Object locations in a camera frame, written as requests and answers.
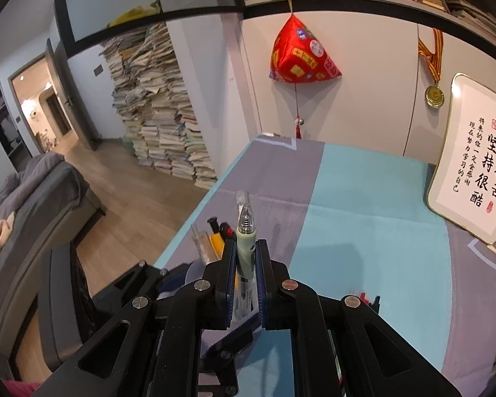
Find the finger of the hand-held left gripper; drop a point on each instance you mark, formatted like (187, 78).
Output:
(225, 353)
(177, 277)

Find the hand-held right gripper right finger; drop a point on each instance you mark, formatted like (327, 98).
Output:
(261, 297)

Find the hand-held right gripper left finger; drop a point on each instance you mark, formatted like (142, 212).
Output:
(234, 306)

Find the frosted plastic cup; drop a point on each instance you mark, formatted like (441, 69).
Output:
(200, 244)

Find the pale green gel pen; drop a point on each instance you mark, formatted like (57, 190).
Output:
(244, 252)

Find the yellow black pen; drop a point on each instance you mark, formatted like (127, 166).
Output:
(217, 244)

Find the bunch of assorted pens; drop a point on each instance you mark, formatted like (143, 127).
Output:
(366, 297)

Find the grey chair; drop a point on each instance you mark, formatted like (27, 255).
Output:
(53, 318)

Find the grey sofa with blanket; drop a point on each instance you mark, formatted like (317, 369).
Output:
(45, 198)

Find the tall pile of worn books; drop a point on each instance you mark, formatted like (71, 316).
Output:
(157, 111)

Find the grey door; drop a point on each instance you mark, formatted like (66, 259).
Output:
(72, 103)

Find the red pyramid hanging ornament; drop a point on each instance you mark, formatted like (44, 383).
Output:
(301, 58)

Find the framed calligraphy sign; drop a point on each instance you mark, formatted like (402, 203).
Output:
(475, 153)

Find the yellow plush toy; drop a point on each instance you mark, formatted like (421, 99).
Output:
(134, 14)

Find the gold medal with striped ribbon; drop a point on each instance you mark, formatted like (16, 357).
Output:
(435, 95)

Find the slanted stack of workbooks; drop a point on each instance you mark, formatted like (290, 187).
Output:
(475, 14)

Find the dark wall switch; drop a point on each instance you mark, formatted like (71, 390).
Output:
(99, 69)

